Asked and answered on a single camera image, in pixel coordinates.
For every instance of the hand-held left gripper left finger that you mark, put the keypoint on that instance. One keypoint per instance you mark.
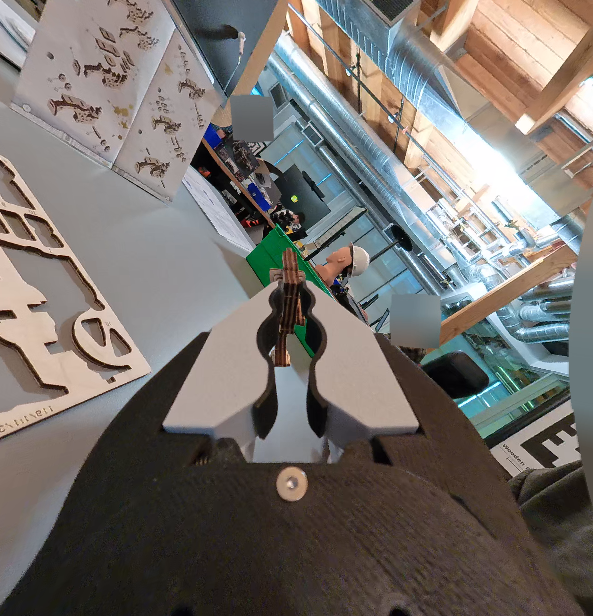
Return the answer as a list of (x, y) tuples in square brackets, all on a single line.
[(219, 385)]

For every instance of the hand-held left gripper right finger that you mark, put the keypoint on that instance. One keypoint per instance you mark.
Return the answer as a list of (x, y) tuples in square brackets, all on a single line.
[(363, 385)]

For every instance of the small wooden puzzle model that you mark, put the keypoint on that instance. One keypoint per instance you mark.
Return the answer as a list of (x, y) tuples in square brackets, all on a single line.
[(290, 288)]

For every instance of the grey desk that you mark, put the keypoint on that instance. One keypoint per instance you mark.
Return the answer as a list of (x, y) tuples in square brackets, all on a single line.
[(147, 250)]

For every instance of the mannequin head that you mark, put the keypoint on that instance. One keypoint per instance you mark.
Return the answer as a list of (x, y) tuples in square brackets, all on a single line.
[(335, 269)]

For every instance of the white hard hat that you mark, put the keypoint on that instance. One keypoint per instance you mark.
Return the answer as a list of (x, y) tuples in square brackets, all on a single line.
[(360, 260)]

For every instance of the green plastic bin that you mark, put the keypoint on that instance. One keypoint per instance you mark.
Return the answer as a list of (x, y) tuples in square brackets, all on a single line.
[(267, 255)]

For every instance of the black disc on pole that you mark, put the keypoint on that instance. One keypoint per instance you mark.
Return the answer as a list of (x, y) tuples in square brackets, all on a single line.
[(402, 239)]

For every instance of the studio light panel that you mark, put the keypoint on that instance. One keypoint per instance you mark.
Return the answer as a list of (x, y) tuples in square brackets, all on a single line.
[(339, 228)]

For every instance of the wooden beam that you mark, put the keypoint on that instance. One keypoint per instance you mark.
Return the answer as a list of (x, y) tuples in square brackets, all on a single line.
[(508, 293)]

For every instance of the white paper sheet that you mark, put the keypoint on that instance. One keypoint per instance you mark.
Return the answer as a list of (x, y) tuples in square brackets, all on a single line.
[(219, 207)]

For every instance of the silver pipe bundle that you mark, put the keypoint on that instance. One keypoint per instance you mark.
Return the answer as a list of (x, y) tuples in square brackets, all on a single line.
[(541, 332)]

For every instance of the cut-out wooden puzzle sheet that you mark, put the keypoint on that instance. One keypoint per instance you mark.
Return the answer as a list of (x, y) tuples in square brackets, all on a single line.
[(31, 337)]

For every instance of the framed marker sign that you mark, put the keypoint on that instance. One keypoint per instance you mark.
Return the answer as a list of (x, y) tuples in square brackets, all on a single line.
[(556, 442)]

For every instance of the black monitor screen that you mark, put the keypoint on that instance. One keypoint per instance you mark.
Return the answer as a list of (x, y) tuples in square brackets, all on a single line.
[(301, 192)]

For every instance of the wooden workbench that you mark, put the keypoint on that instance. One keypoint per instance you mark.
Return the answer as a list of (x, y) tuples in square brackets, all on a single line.
[(234, 180)]

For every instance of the person's olive sweater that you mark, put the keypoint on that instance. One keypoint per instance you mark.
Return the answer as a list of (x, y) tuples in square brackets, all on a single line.
[(551, 510)]

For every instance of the small blue parts bin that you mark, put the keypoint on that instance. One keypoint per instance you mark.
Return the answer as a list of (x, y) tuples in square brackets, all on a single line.
[(212, 137)]

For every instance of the assembly instruction booklet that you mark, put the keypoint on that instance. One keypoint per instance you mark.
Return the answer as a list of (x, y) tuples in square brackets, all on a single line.
[(133, 96)]

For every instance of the spiral metal ventilation duct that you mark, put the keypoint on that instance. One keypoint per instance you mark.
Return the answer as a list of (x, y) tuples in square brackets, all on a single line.
[(335, 120)]

